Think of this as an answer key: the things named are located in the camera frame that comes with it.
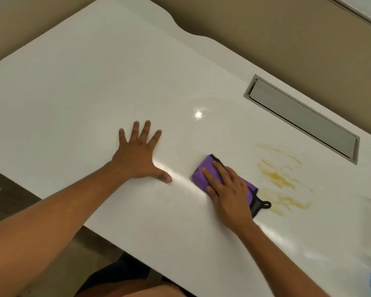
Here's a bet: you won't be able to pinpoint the person's left forearm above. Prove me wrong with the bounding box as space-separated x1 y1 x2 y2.
0 160 133 297

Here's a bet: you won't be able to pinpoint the purple cleaning cloth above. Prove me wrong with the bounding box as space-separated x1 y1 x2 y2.
191 154 272 219

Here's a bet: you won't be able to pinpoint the person's leg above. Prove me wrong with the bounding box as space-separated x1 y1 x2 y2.
80 278 186 297

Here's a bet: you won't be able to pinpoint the yellow stain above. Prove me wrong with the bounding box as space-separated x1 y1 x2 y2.
255 143 315 217

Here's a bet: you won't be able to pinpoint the person's right hand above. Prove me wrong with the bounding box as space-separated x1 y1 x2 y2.
201 160 256 235

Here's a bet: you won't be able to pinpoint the person's dark shorts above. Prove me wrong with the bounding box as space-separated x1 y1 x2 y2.
76 253 198 297

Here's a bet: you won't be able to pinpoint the person's right forearm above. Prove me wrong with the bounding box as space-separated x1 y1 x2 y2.
235 221 331 297

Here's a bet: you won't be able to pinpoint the person's left hand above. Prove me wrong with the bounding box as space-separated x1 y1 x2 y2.
111 120 173 184

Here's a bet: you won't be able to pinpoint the grey cable tray cover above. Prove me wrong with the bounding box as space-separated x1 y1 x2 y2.
243 74 360 165

